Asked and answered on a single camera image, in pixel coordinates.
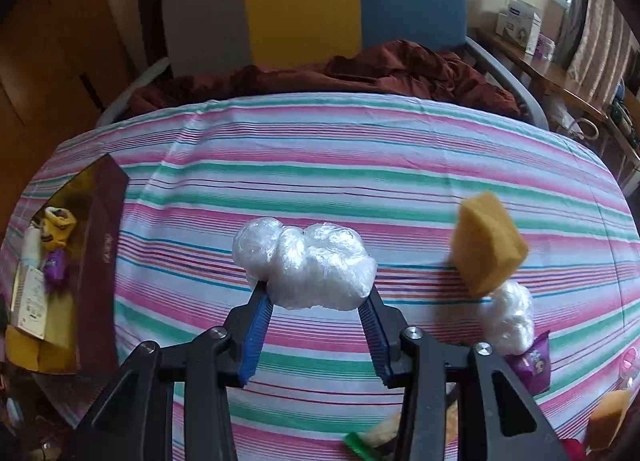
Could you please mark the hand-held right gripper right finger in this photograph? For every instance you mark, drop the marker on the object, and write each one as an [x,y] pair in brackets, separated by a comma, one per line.
[376,336]

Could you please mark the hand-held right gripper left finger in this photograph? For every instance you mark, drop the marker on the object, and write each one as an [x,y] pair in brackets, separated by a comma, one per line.
[255,336]

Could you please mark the white plastic bag bundle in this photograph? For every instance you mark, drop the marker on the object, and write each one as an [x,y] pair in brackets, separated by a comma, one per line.
[305,266]
[507,316]

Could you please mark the cracker packet with green edge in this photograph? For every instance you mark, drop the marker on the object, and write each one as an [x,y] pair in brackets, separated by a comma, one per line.
[372,441]

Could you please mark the yellow sponge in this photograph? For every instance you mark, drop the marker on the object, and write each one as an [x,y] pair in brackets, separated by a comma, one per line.
[487,251]
[607,416]

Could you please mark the purple snack packet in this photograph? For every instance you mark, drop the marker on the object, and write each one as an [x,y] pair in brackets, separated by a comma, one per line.
[55,268]
[535,366]

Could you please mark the maroon gold-lined storage box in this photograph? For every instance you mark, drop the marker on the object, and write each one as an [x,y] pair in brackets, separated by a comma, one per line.
[100,261]

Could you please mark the yellow knitted sock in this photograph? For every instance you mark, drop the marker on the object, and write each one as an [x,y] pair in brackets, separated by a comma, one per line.
[57,228]

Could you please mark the white carton box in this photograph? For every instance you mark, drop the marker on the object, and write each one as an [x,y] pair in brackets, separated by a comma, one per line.
[31,296]

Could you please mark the striped bedsheet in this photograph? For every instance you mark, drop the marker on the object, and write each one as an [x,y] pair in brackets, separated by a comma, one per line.
[350,166]

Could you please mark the maroon blanket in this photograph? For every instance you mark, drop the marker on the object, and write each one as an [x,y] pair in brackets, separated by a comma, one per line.
[400,66]

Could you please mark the wooden desk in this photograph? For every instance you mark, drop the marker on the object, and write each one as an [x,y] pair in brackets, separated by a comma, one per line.
[550,76]

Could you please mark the grey yellow blue headboard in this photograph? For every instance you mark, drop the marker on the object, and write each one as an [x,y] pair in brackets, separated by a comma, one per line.
[300,6]

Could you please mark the small purple box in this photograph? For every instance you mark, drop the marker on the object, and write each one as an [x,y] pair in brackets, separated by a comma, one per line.
[545,48]

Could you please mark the white printed box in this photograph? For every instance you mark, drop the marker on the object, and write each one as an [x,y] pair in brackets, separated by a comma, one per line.
[517,23]

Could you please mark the wooden wardrobe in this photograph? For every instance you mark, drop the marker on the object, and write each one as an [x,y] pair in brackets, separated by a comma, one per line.
[50,51]

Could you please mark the patterned curtain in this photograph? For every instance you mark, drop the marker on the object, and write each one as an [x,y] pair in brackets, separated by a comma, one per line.
[600,41]

